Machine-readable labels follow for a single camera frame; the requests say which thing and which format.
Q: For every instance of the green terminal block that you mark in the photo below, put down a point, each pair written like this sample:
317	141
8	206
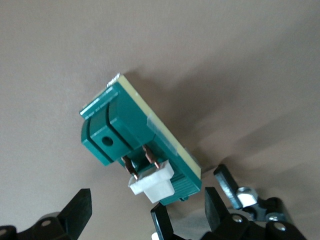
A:
135	125

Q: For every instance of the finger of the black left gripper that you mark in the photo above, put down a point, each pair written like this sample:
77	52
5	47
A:
228	185
163	220

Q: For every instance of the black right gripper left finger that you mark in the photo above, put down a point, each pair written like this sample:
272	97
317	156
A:
65	222

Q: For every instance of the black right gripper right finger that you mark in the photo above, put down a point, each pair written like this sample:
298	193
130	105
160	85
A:
225	230

